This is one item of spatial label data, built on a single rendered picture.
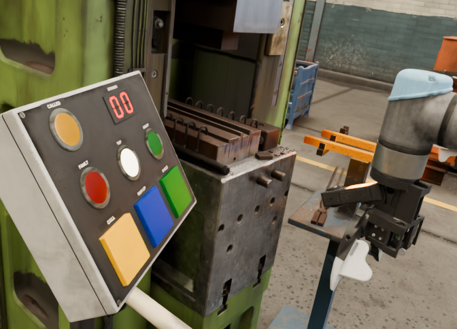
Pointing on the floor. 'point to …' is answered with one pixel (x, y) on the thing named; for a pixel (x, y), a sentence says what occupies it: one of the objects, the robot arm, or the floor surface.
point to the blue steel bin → (301, 90)
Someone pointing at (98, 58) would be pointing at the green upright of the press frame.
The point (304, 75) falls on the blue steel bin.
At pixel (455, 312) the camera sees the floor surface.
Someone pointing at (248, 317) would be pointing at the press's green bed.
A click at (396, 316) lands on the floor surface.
